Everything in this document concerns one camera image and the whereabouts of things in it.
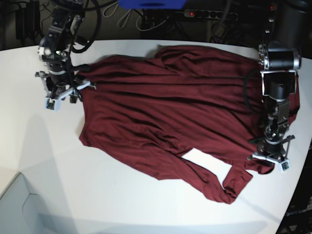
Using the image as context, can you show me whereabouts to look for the white bin at corner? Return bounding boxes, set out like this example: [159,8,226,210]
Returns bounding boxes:
[0,173,43,234]

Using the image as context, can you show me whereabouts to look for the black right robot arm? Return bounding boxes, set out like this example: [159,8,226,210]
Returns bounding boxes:
[35,0,101,110]

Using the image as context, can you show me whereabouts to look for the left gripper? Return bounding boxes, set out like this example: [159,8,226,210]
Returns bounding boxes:
[257,140,285,156]

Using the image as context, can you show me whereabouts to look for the blue box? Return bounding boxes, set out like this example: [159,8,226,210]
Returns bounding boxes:
[118,0,186,9]

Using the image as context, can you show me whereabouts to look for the black power strip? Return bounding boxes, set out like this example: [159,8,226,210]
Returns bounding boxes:
[183,9,238,21]

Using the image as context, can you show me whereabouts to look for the black box on floor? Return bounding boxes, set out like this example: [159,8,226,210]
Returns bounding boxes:
[15,0,41,40]

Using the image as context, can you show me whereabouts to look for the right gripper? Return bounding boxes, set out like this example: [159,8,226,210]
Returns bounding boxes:
[47,70,78,103]

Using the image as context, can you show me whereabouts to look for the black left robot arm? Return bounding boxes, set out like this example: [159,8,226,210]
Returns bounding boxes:
[250,0,312,159]

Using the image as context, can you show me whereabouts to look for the dark red t-shirt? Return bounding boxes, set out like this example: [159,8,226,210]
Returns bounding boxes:
[78,44,301,204]

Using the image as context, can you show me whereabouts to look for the white cable loops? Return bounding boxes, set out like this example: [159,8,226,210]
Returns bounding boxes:
[103,2,171,32]

